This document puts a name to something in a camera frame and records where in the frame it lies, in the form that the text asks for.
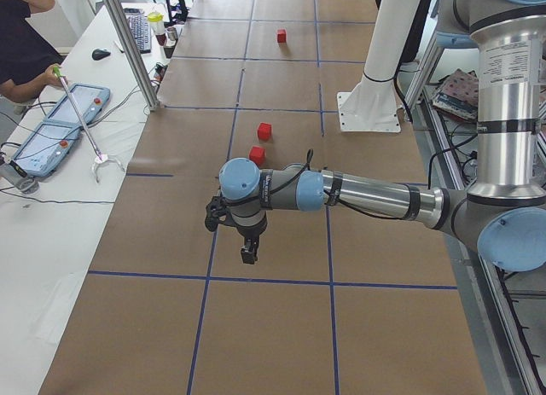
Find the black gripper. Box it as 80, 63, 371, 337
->
235, 218, 268, 264

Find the red block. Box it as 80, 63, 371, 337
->
248, 146, 266, 166
276, 28, 287, 44
257, 122, 272, 142

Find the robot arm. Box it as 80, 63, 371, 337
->
205, 0, 545, 272

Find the reacher grabber stick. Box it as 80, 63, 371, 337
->
52, 65, 125, 183

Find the upper teach pendant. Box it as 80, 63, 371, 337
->
45, 84, 111, 125

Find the teach pendant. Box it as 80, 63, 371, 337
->
13, 121, 80, 177
45, 84, 111, 125

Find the lower teach pendant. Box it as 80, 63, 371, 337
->
13, 121, 80, 177

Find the black computer mouse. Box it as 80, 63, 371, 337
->
91, 49, 111, 61

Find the yellow lid cup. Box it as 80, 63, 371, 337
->
147, 11, 166, 46

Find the black keyboard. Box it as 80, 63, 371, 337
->
125, 14, 152, 54

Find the stack of patterned cloths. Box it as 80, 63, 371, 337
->
432, 69, 479, 120

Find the person in black shirt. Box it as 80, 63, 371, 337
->
1, 0, 62, 103

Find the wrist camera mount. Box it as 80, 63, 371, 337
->
205, 195, 235, 232

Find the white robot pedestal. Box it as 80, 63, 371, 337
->
337, 0, 422, 133

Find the aluminium frame post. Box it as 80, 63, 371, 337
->
102, 0, 159, 112

